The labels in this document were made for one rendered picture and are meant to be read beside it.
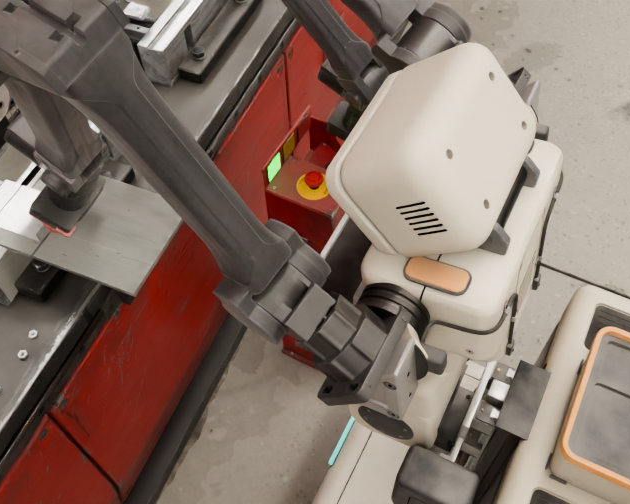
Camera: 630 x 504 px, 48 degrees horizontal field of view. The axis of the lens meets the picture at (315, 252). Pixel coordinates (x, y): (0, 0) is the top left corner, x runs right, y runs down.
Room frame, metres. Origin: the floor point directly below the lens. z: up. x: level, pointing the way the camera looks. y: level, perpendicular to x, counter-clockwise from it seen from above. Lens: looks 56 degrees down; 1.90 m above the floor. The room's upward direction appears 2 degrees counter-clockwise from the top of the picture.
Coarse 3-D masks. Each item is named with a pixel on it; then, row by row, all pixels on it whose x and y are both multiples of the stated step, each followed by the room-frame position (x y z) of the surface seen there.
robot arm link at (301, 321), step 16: (288, 272) 0.40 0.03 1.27; (272, 288) 0.38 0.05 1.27; (288, 288) 0.38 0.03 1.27; (304, 288) 0.39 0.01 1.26; (320, 288) 0.38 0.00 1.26; (272, 304) 0.36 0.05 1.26; (288, 304) 0.37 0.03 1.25; (304, 304) 0.37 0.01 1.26; (320, 304) 0.37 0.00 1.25; (288, 320) 0.35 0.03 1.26; (304, 320) 0.35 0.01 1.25; (320, 320) 0.35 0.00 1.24; (304, 336) 0.34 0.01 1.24
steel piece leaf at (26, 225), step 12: (24, 192) 0.74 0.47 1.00; (36, 192) 0.74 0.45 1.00; (12, 204) 0.72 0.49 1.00; (24, 204) 0.72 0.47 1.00; (0, 216) 0.70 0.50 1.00; (12, 216) 0.70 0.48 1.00; (24, 216) 0.69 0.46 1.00; (12, 228) 0.67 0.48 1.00; (24, 228) 0.67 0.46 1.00; (36, 228) 0.67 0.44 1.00; (36, 240) 0.65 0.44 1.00
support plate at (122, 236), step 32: (128, 192) 0.74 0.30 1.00; (96, 224) 0.67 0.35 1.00; (128, 224) 0.67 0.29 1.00; (160, 224) 0.67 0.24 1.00; (32, 256) 0.62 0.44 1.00; (64, 256) 0.61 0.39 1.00; (96, 256) 0.61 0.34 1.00; (128, 256) 0.61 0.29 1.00; (160, 256) 0.61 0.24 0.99; (128, 288) 0.55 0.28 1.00
